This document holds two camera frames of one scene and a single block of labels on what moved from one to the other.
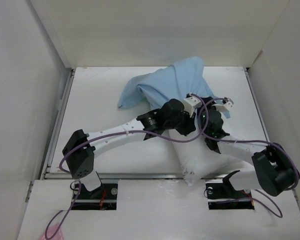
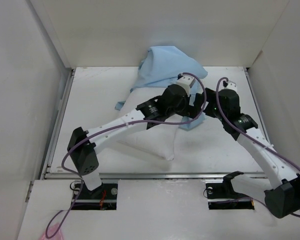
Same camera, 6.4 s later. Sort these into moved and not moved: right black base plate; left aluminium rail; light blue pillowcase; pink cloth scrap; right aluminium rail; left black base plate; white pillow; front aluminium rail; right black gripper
Moved: light blue pillowcase; right black gripper; white pillow
Not moved: left aluminium rail; pink cloth scrap; right aluminium rail; left black base plate; right black base plate; front aluminium rail
